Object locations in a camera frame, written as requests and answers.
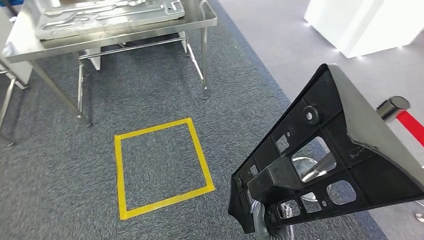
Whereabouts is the large white block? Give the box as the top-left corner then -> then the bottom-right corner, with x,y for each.
304,0 -> 424,60

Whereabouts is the chrome stanchion post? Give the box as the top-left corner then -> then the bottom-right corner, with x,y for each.
279,96 -> 411,220

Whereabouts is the red stanchion belt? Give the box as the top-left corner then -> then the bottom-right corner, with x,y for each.
395,110 -> 424,148

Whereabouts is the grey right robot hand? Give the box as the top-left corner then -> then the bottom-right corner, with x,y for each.
250,200 -> 296,240

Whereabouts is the stainless steel workbench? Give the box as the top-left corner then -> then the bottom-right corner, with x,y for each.
1,0 -> 219,128
0,59 -> 29,148

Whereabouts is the black plastic car part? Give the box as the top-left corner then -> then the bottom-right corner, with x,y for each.
227,63 -> 424,235

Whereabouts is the yellow floor tape square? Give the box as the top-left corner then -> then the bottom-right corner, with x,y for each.
114,117 -> 216,221

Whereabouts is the grey stamped metal plate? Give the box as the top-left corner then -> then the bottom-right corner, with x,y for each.
34,0 -> 186,41

